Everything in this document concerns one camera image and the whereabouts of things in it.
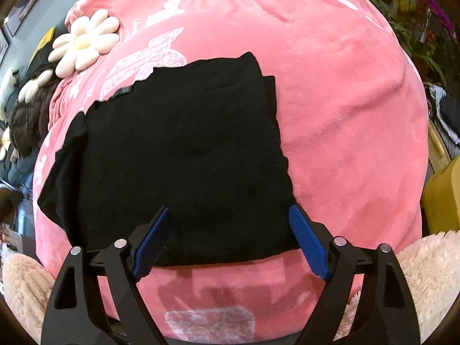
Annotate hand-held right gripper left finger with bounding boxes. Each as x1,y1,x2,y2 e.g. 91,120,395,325
40,206,175,345

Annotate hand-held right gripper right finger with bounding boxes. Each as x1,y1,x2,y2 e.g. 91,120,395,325
288,204,421,345

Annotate black garment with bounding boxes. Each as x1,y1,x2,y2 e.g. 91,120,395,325
38,52,299,267

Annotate grey clothes pile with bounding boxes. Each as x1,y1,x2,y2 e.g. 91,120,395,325
427,83,454,159

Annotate fluffy beige rug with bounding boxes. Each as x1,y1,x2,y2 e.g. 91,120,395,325
0,230,460,345

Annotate pink printed blanket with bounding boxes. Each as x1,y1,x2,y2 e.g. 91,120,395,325
32,0,430,340

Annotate yellow box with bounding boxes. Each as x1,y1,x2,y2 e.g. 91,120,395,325
420,158,460,235

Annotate teal jacket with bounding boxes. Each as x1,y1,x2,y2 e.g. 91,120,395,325
5,153,38,192

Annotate dark brown puffer jacket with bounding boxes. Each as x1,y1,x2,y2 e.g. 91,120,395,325
9,79,60,159

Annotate small daisy flower pillow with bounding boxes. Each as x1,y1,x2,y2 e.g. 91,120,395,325
18,70,54,103

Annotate white plush toy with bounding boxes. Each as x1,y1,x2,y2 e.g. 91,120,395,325
0,68,19,123

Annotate large daisy flower pillow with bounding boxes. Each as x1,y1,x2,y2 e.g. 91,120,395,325
48,9,121,78

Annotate green potted plant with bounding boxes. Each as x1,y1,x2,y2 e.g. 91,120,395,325
359,0,448,81

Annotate yellow cloth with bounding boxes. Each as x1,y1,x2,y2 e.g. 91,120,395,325
36,27,57,55

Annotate purple orchid flowers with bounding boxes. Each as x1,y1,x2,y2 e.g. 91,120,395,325
410,0,458,41

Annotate wall picture frame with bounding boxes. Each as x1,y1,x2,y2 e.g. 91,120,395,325
8,0,49,36

